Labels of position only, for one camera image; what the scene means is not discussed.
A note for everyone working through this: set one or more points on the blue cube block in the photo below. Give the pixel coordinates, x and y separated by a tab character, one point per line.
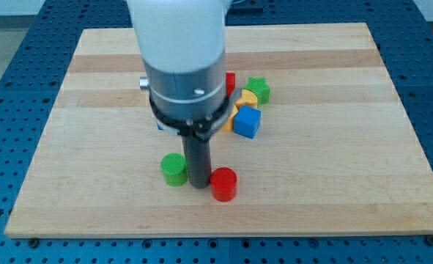
247	121

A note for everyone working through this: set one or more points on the wooden board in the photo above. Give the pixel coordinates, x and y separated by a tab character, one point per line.
335	155

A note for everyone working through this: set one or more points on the red cylinder block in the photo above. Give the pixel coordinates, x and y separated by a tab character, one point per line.
223	183

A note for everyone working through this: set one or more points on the yellow heart block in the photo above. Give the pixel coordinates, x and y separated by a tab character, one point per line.
247	98

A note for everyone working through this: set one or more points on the yellow block under arm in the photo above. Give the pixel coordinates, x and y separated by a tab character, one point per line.
229	125

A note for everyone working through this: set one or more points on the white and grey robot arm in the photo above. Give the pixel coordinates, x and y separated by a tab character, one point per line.
182	44

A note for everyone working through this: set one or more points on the green cylinder block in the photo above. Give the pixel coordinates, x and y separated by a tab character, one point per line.
173	167

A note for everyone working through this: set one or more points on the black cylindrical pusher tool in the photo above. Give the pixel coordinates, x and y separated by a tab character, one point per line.
198	159

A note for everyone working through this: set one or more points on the green star block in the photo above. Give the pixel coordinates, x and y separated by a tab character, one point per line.
260	88

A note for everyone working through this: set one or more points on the red block behind arm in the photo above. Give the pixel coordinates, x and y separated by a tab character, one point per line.
230	83

